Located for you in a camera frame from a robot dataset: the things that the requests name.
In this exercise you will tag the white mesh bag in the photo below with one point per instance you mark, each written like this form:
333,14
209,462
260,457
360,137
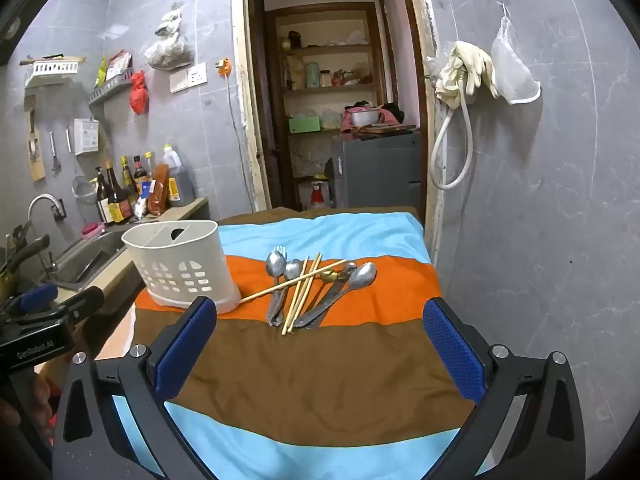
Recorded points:
515,70

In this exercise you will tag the wooden door frame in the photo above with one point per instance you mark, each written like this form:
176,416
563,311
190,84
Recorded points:
247,110

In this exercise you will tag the wooden shelf unit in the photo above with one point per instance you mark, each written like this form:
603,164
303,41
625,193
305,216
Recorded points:
325,49

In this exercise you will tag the green box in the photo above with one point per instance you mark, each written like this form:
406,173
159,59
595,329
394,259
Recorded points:
303,124

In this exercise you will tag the orange plug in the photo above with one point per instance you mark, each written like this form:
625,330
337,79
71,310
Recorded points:
225,66

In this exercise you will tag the red snack packet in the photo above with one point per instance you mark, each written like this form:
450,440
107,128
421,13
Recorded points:
118,62

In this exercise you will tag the beige kitchen counter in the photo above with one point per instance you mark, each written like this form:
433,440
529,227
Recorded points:
112,285

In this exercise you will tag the yellow cap clear bottle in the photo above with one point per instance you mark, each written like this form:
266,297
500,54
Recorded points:
148,161

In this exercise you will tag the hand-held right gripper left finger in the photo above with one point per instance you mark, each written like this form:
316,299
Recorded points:
186,347

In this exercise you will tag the green jar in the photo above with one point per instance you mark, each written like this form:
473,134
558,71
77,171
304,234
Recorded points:
312,75

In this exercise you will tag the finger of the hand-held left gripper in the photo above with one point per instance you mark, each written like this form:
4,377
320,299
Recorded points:
75,306
37,295

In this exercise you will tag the steel faucet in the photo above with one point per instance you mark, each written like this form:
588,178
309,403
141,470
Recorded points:
37,200

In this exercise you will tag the gold spoon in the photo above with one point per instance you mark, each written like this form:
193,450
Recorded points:
328,276

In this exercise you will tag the red plastic bag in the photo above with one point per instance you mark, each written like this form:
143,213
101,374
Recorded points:
138,92

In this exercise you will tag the striped blanket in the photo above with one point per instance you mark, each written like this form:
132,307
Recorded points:
310,390

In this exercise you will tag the white wall box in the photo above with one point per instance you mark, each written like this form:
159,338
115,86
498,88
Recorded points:
86,135

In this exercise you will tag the wooden chopstick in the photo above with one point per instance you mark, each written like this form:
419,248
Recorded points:
290,283
298,310
290,310
305,310

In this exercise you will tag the white wall basket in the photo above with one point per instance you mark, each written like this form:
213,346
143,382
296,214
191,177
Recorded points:
50,69

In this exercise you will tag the pink sponge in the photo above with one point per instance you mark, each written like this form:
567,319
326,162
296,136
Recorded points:
93,230

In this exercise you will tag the white bowl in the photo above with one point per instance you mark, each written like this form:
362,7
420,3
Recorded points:
365,117

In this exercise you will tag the large silver spoon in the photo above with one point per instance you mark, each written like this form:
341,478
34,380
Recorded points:
364,274

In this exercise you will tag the metal strainer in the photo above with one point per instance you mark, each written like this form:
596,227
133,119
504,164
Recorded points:
83,189

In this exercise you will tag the person's left hand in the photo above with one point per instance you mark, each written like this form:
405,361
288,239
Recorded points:
42,400

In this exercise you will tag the small glass jar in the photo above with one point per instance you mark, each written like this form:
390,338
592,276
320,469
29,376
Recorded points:
325,79

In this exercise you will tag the white plastic utensil basket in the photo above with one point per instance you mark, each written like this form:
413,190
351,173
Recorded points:
200,245

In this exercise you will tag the clear plastic bag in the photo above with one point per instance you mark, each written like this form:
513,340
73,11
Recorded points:
170,45

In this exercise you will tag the yellow cap dark bottle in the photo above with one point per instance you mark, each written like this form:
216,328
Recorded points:
127,175

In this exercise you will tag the blue white packet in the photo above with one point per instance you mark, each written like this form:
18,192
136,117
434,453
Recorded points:
142,201

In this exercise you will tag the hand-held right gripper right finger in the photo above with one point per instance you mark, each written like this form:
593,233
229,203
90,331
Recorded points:
454,350

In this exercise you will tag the cream rubber gloves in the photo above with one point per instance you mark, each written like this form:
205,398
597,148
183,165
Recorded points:
462,67

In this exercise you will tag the white switch plate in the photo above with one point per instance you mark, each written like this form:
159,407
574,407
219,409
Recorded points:
189,77

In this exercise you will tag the grey wall rack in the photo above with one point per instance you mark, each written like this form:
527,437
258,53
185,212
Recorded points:
111,87

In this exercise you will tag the green snack packet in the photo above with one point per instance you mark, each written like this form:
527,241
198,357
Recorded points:
101,72

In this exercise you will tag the wooden cutting board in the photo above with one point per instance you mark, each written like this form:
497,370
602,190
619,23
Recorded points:
35,160

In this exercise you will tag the pink cloth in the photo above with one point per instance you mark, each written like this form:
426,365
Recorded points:
347,121

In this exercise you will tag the steel sink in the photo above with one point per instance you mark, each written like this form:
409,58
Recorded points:
100,250

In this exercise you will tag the red cap sauce bottle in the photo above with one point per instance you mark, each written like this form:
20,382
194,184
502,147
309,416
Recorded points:
139,170

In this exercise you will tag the dark sauce bottle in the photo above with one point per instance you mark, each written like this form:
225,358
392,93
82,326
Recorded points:
119,195

